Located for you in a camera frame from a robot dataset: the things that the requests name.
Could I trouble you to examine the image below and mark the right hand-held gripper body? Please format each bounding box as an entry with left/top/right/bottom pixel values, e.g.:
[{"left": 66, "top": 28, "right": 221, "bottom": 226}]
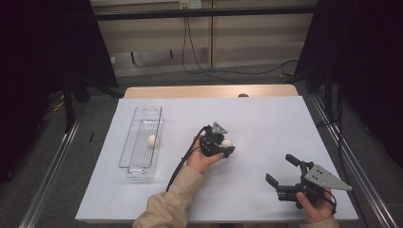
[{"left": 276, "top": 161, "right": 354, "bottom": 210}]

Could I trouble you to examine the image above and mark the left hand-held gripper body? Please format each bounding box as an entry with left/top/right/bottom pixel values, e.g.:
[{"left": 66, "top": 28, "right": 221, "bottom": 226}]
[{"left": 199, "top": 121, "right": 230, "bottom": 159}]

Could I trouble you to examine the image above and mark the clear plastic container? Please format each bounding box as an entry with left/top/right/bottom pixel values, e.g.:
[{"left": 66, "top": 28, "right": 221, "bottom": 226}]
[{"left": 118, "top": 104, "right": 165, "bottom": 179}]

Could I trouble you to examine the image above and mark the person's left hand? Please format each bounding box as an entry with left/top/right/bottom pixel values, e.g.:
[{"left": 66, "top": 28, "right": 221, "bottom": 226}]
[{"left": 185, "top": 136, "right": 225, "bottom": 175}]

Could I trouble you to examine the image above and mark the person's right hand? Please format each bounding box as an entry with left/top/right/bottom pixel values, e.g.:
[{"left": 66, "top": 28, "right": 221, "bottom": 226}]
[{"left": 296, "top": 189, "right": 337, "bottom": 225}]

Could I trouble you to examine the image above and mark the white board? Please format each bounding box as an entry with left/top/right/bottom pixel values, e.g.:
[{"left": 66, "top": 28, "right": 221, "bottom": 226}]
[{"left": 75, "top": 96, "right": 359, "bottom": 223}]

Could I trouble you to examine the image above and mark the wooden table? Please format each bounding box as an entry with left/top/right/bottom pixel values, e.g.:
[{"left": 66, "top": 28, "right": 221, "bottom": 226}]
[{"left": 123, "top": 84, "right": 299, "bottom": 100}]

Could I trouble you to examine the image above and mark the black curtain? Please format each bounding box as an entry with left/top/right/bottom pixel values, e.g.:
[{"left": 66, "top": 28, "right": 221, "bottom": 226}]
[
  {"left": 0, "top": 0, "right": 120, "bottom": 185},
  {"left": 294, "top": 0, "right": 403, "bottom": 169}
]

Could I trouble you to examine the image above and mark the black horizontal bar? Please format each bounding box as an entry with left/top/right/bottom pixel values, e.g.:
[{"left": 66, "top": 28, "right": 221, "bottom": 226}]
[{"left": 93, "top": 5, "right": 318, "bottom": 22}]

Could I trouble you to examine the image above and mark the black stand leg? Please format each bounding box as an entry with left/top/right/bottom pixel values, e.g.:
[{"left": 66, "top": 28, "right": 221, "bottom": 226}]
[{"left": 62, "top": 77, "right": 76, "bottom": 133}]

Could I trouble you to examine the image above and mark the right hand-held gripper black cable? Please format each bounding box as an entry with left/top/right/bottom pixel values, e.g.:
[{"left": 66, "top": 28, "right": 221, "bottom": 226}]
[{"left": 322, "top": 188, "right": 337, "bottom": 216}]

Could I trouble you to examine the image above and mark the hand-held gripper black cable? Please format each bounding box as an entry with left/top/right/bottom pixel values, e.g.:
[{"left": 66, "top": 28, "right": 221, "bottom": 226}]
[
  {"left": 322, "top": 188, "right": 337, "bottom": 216},
  {"left": 165, "top": 124, "right": 213, "bottom": 193}
]

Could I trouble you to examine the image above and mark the left hand-held gripper black cable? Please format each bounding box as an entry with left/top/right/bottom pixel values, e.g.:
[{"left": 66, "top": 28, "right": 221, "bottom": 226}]
[{"left": 165, "top": 124, "right": 213, "bottom": 193}]

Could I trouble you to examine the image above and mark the metal floor rail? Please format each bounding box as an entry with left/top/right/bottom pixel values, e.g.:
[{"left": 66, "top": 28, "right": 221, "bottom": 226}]
[
  {"left": 311, "top": 94, "right": 398, "bottom": 228},
  {"left": 18, "top": 118, "right": 82, "bottom": 228}
]

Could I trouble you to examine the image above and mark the black hanging cable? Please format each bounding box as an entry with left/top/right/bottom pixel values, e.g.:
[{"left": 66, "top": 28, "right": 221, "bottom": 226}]
[
  {"left": 181, "top": 17, "right": 240, "bottom": 86},
  {"left": 185, "top": 17, "right": 299, "bottom": 76}
]

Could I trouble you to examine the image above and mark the white wall socket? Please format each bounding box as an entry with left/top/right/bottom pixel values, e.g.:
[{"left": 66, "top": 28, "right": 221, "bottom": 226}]
[{"left": 179, "top": 0, "right": 202, "bottom": 10}]

